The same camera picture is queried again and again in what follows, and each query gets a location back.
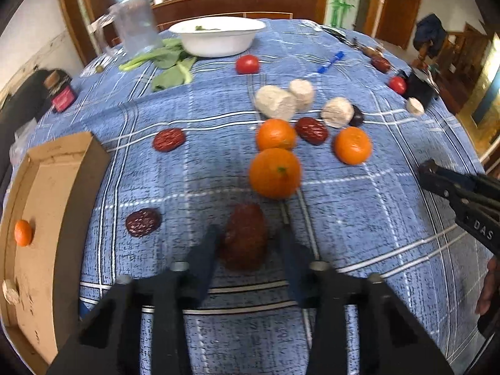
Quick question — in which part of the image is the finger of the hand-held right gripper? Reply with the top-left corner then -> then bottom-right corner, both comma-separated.
426,159 -> 500,194
418,168 -> 500,254

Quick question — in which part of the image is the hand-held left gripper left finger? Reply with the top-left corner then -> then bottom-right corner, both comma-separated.
47,224 -> 223,375

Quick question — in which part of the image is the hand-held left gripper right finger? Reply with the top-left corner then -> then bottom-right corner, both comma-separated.
278,228 -> 456,375

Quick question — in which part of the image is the orange tangerine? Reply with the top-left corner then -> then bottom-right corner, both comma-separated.
256,118 -> 298,152
14,219 -> 33,248
333,126 -> 373,165
249,147 -> 302,200

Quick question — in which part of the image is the shallow cardboard box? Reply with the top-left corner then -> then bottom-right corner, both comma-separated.
0,132 -> 112,366

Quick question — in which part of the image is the person's right hand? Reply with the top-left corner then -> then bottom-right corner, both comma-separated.
475,256 -> 500,317

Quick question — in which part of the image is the blue plaid tablecloth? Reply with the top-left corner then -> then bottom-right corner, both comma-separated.
8,17 -> 489,375

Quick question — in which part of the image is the black box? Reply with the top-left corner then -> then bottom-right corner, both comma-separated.
404,68 -> 440,110

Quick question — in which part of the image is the red tomato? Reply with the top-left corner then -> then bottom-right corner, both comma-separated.
388,76 -> 408,95
235,55 -> 260,75

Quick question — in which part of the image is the dark jacket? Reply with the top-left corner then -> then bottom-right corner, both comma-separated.
413,13 -> 448,58

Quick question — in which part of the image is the wooden door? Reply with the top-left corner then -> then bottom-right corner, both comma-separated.
377,0 -> 424,49

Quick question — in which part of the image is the green vegetable leaf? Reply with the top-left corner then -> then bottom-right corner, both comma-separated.
152,57 -> 198,93

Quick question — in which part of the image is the dark small object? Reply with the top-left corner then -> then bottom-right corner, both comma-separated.
322,25 -> 348,42

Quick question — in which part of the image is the green bok choy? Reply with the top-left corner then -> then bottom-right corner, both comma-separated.
119,39 -> 185,72

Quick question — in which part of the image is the white bowl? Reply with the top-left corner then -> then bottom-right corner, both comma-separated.
168,17 -> 267,58

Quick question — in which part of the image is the dark jar with red label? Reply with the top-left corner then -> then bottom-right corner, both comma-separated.
44,69 -> 76,114

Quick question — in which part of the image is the clear plastic bag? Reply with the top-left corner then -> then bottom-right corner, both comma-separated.
8,119 -> 38,165

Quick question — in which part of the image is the clear plastic pitcher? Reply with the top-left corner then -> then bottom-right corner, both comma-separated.
108,0 -> 162,53

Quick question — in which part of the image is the wooden counter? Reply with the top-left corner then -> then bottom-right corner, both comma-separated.
150,0 -> 318,22

